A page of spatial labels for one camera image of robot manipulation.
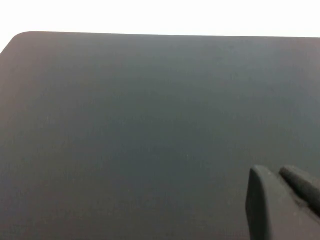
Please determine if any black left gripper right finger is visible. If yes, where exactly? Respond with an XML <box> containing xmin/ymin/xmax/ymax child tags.
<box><xmin>278</xmin><ymin>165</ymin><xmax>320</xmax><ymax>217</ymax></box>

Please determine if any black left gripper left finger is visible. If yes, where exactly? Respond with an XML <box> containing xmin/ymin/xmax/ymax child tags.
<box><xmin>245</xmin><ymin>164</ymin><xmax>320</xmax><ymax>240</ymax></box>

